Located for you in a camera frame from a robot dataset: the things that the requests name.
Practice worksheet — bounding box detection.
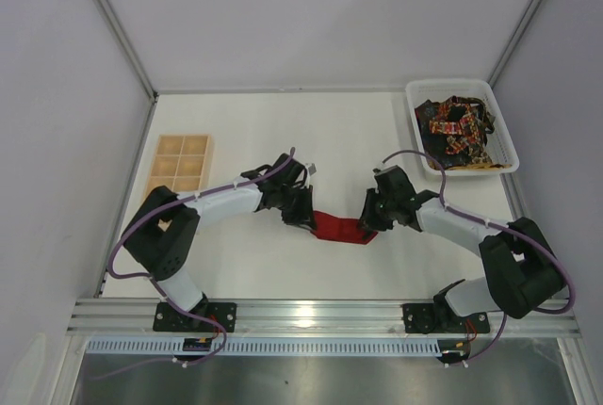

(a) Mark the red necktie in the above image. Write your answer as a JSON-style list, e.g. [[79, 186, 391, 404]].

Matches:
[[311, 211, 378, 245]]

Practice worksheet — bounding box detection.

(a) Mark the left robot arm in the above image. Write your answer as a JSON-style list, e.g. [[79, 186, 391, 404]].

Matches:
[[110, 152, 317, 313]]

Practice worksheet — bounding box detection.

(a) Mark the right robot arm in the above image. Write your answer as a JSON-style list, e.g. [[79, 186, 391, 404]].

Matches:
[[359, 166, 569, 319]]

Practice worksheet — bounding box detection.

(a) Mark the patterned dark ties pile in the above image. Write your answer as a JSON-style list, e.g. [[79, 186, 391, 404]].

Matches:
[[414, 96, 508, 170]]

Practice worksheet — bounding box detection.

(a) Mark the white plastic basket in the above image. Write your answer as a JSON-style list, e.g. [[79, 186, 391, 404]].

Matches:
[[405, 78, 520, 177]]

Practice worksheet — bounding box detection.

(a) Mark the wooden compartment box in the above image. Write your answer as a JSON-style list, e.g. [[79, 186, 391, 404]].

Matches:
[[141, 134, 214, 201]]

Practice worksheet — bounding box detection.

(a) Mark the aluminium mounting rail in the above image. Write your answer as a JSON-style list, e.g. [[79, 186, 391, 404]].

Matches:
[[65, 296, 580, 336]]

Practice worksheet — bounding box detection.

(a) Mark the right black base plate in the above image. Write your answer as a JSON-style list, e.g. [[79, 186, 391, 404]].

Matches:
[[401, 301, 491, 334]]

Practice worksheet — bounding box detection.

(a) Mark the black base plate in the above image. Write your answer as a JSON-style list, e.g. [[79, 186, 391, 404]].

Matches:
[[401, 301, 491, 334], [153, 299, 238, 363]]

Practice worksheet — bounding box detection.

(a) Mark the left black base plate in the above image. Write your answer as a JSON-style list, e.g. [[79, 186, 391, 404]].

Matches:
[[153, 299, 238, 363]]

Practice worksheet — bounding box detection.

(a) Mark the white slotted cable duct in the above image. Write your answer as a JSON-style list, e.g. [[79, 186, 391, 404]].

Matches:
[[86, 336, 442, 357]]

